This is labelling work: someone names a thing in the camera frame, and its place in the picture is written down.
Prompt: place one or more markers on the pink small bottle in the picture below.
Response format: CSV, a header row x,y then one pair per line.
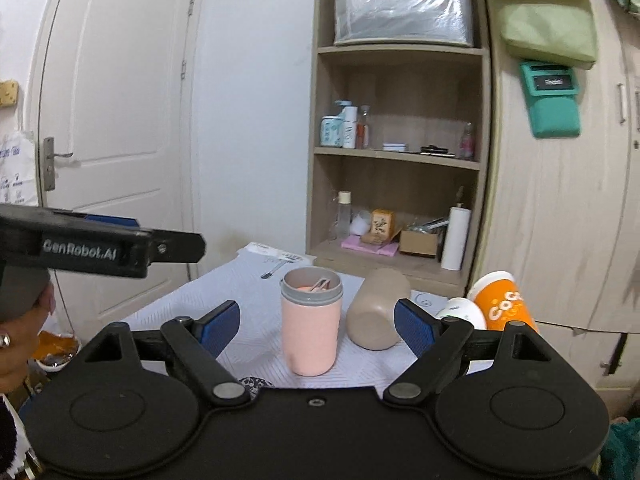
x,y
467,143

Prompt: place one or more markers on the teal wall pouch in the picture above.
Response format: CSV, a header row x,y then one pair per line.
x,y
550,92

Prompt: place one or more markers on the white papers on table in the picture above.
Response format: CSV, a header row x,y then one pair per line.
x,y
280,254

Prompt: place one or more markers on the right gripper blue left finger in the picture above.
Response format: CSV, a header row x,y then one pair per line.
x,y
215,330

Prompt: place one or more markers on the beige plastic cup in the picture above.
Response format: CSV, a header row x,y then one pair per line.
x,y
370,316

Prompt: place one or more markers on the teal white jar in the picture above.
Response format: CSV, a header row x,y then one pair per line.
x,y
331,131

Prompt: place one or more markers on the metal door handle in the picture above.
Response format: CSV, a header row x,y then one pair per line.
x,y
49,156

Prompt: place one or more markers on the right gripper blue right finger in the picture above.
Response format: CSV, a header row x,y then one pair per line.
x,y
415,326

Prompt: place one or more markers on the wooden wardrobe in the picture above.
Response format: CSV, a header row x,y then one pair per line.
x,y
563,214

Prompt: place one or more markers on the white paper towel roll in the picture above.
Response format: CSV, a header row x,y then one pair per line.
x,y
455,239

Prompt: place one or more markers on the person's left hand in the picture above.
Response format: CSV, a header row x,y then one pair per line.
x,y
19,340

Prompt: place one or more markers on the orange paper cup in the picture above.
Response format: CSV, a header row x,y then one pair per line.
x,y
498,297

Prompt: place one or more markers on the white door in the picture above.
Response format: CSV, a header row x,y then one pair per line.
x,y
114,86

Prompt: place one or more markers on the white pump bottle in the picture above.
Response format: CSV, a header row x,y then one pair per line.
x,y
349,118

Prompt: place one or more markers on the wooden bookshelf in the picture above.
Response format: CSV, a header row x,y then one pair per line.
x,y
420,97

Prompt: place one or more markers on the white mug on shelf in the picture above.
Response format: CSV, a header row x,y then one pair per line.
x,y
361,223

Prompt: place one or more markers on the pink cup with grey rim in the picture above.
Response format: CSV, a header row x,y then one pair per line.
x,y
311,309

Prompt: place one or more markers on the plastic wrapped grey box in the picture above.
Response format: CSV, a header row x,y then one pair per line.
x,y
447,22

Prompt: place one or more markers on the white leaf-print paper cup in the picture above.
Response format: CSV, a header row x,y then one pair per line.
x,y
460,307

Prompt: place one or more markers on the red small bottle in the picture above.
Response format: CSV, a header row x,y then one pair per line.
x,y
363,128

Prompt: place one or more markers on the yellow printed tea box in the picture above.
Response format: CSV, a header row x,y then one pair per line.
x,y
382,228

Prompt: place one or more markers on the small brush on cloth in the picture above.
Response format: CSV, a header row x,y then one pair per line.
x,y
281,263

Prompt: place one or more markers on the small cardboard box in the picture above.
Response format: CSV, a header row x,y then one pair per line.
x,y
418,243

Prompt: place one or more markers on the white textured table cloth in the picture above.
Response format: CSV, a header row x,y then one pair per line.
x,y
255,351

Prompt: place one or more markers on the green wall pouch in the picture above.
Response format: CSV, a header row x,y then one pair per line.
x,y
554,31

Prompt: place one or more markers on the pink flat box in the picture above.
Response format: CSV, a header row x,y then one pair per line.
x,y
356,244

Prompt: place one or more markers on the clear bottle beige cap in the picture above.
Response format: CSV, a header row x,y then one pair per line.
x,y
344,214

